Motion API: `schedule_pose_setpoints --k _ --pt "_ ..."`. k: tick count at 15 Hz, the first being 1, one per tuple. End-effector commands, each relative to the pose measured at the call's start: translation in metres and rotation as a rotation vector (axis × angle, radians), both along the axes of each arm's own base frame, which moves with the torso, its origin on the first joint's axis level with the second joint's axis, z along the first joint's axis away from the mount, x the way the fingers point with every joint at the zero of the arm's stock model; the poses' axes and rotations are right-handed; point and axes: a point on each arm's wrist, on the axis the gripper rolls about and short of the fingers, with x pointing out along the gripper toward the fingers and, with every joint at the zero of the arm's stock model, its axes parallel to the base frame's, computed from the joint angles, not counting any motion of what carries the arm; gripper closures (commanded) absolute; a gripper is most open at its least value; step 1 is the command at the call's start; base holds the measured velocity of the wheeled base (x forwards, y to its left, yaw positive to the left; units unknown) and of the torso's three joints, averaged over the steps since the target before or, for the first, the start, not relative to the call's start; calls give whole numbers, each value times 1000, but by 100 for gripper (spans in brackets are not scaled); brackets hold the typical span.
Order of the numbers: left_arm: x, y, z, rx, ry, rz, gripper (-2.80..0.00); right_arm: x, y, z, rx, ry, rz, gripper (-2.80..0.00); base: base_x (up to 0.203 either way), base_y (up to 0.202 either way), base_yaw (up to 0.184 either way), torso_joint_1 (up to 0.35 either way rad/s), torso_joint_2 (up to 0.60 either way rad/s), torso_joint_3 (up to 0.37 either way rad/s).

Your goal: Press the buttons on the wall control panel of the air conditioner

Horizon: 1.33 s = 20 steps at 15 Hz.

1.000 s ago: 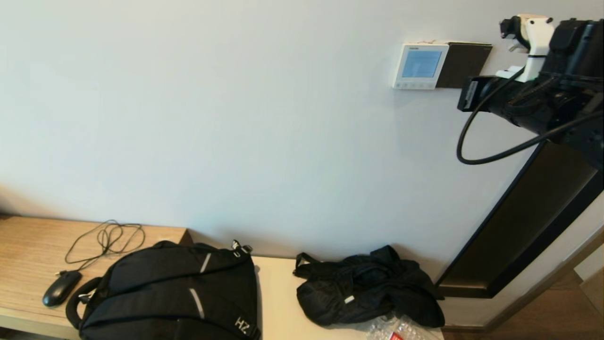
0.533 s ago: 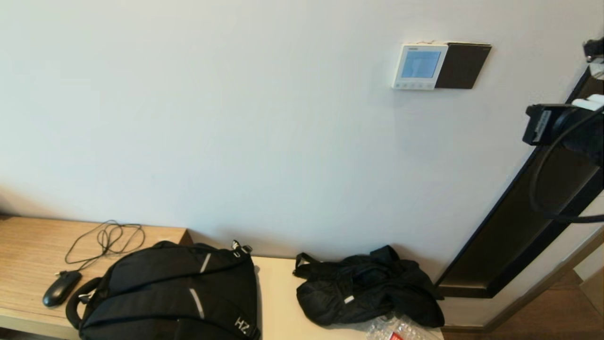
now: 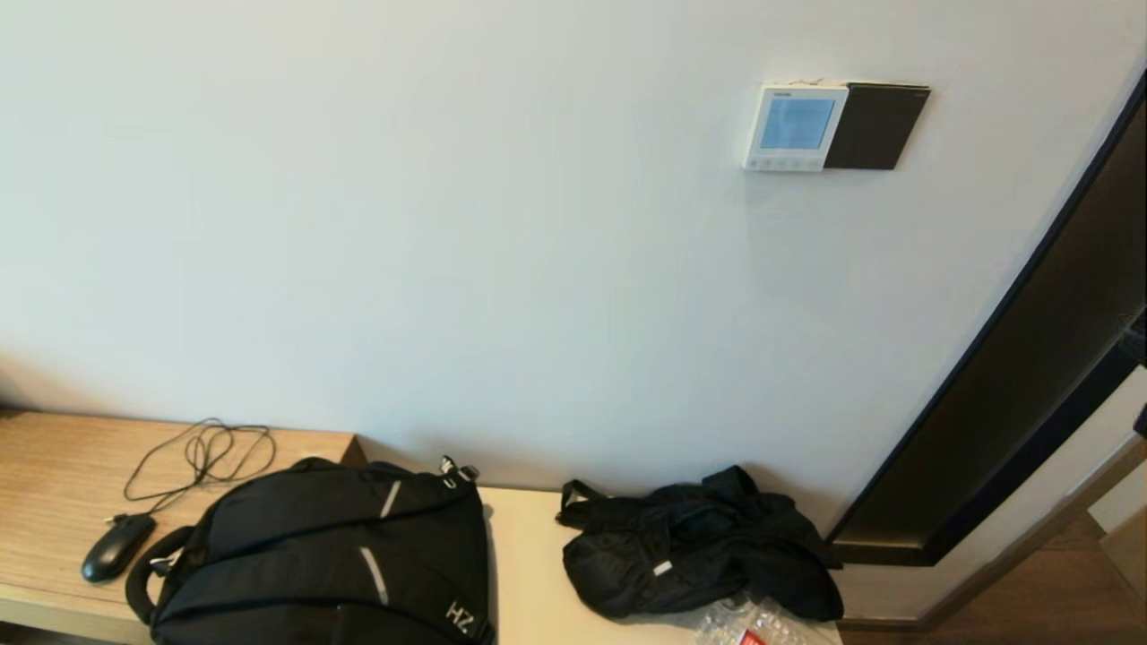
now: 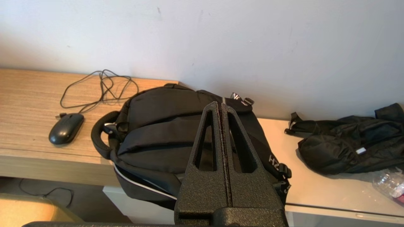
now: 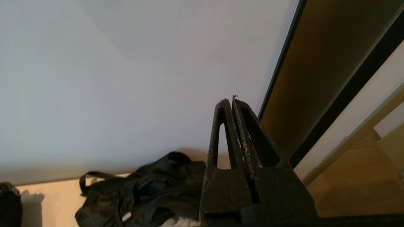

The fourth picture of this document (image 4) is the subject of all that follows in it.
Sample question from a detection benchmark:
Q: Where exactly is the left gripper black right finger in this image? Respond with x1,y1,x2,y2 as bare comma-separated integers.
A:
220,103,286,209

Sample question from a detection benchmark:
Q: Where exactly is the black computer mouse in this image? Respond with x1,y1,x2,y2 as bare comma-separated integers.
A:
48,113,85,146

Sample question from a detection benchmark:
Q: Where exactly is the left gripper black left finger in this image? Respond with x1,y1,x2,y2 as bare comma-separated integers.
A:
174,101,228,226

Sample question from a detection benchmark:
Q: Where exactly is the clear plastic bag red label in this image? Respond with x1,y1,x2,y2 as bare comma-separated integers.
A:
372,167,404,207

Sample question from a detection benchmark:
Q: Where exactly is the small crumpled black bag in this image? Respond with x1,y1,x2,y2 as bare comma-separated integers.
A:
284,103,404,176

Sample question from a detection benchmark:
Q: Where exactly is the thin black mouse cable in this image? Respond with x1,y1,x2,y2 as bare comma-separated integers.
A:
55,69,140,119

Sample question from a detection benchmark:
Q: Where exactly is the large black backpack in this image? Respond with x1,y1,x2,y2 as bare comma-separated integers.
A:
91,83,292,211

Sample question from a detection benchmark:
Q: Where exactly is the thin black floor cable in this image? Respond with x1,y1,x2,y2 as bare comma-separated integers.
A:
18,178,74,208

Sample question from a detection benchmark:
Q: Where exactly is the tan wooden chair seat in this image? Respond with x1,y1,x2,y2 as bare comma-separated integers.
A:
0,193,84,227

